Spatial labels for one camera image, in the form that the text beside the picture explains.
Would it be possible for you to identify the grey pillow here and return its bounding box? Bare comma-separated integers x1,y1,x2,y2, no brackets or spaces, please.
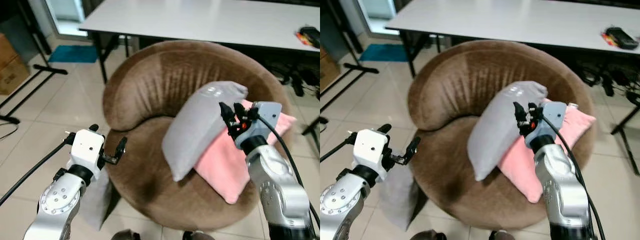
79,169,122,232
161,81,249,182
467,81,549,182
378,164,427,233

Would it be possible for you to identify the pink pillow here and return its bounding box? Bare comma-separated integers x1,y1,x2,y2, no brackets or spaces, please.
498,98,597,204
193,99,297,205

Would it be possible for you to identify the black metal floor stand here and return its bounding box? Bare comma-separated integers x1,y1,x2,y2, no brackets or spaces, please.
0,0,69,126
320,0,380,114

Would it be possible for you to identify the brown round velvet sofa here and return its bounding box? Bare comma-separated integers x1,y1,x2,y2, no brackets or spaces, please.
407,40,599,232
102,40,297,232

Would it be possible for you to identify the blue floor mat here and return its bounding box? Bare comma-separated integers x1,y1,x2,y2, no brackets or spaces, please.
48,45,99,64
358,43,409,63

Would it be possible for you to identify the dark left robot foot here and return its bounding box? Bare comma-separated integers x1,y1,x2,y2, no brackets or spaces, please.
410,229,447,240
110,229,142,240

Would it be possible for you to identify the brown cardboard box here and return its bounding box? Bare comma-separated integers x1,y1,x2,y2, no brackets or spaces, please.
0,33,31,96
320,46,342,92

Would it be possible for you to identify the white folding table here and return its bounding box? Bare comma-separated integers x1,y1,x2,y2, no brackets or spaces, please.
384,0,640,79
78,0,320,84

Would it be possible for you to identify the black handheld controller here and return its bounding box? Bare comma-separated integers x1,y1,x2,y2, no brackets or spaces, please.
299,26,320,49
604,26,640,50

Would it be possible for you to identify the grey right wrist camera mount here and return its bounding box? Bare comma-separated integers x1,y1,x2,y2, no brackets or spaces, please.
524,101,568,149
234,101,284,151

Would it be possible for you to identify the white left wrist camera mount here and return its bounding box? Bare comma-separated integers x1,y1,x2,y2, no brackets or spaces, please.
66,129,106,174
351,128,391,172

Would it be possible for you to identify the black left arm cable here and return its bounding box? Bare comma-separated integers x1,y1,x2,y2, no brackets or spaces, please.
320,132,359,163
0,131,76,207

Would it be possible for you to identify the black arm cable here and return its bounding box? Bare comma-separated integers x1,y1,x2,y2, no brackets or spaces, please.
254,114,320,232
320,132,359,163
541,114,607,240
0,131,76,207

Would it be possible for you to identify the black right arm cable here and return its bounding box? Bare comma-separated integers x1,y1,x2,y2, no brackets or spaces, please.
541,114,607,240
254,114,320,232

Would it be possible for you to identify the black cable bundle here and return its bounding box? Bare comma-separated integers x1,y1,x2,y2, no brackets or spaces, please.
264,52,320,99
574,57,640,107

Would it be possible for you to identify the black metal frame leg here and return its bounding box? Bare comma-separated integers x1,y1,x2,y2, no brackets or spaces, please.
301,96,320,152
610,101,640,177

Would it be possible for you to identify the glass door with grey frame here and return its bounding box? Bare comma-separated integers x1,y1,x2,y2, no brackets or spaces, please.
44,0,90,37
356,0,397,37

